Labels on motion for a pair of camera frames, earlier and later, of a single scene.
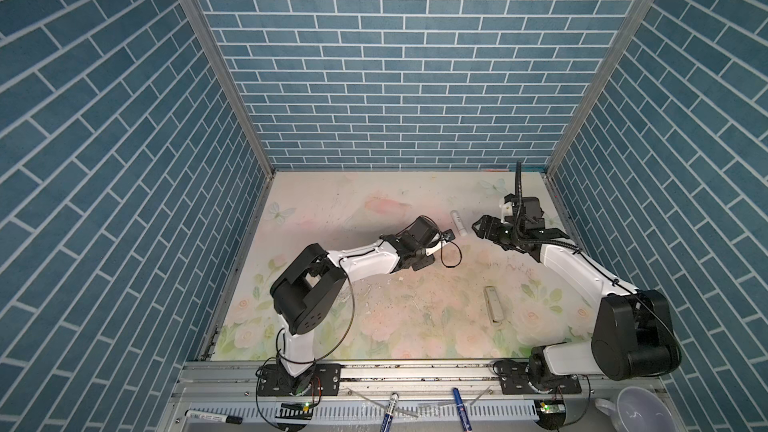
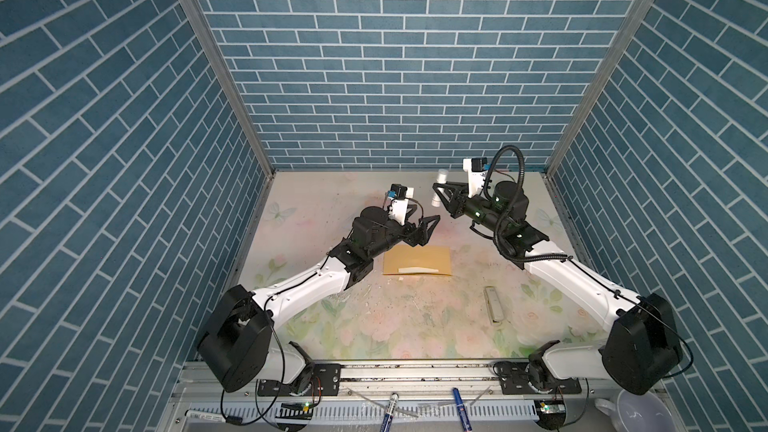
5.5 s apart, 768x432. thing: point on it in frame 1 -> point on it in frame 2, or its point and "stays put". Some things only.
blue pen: (465, 421) stays put
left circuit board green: (296, 410) stays put
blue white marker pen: (387, 421) stays put
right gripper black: (491, 232) -> (459, 199)
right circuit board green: (550, 414) stays put
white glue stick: (459, 222) -> (442, 175)
